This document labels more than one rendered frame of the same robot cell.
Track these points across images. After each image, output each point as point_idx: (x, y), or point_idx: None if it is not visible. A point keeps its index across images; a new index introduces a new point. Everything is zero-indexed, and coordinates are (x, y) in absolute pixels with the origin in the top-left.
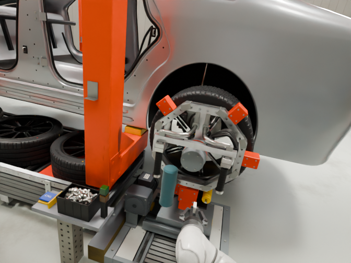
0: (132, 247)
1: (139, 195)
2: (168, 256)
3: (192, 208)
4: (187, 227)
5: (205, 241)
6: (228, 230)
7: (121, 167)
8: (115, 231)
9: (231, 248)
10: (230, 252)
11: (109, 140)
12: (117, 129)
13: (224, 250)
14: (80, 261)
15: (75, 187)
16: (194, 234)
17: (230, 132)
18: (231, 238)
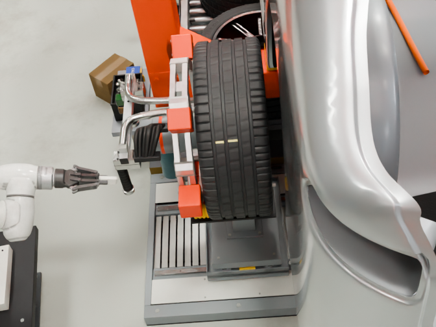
0: (174, 194)
1: None
2: (180, 239)
3: (95, 175)
4: (34, 166)
5: (16, 180)
6: (265, 307)
7: (192, 94)
8: None
9: (246, 326)
10: (236, 326)
11: (143, 50)
12: (161, 41)
13: (217, 306)
14: (148, 161)
15: (136, 79)
16: (18, 169)
17: (143, 133)
18: (268, 325)
